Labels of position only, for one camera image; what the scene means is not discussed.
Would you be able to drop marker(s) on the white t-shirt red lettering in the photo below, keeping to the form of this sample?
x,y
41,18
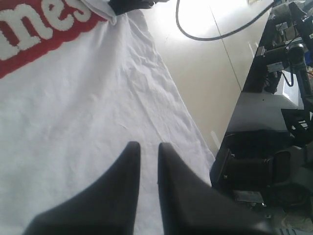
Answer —
x,y
75,88

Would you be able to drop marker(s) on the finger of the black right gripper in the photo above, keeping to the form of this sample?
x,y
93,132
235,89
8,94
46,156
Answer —
x,y
123,6

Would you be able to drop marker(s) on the black equipment frame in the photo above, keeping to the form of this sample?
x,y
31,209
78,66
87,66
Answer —
x,y
287,37

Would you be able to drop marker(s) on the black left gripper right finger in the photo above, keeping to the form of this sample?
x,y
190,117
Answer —
x,y
190,206

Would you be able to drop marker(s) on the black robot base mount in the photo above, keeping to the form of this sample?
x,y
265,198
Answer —
x,y
267,167

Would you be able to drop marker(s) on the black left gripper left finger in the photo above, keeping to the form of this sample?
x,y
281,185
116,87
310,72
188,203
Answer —
x,y
107,207

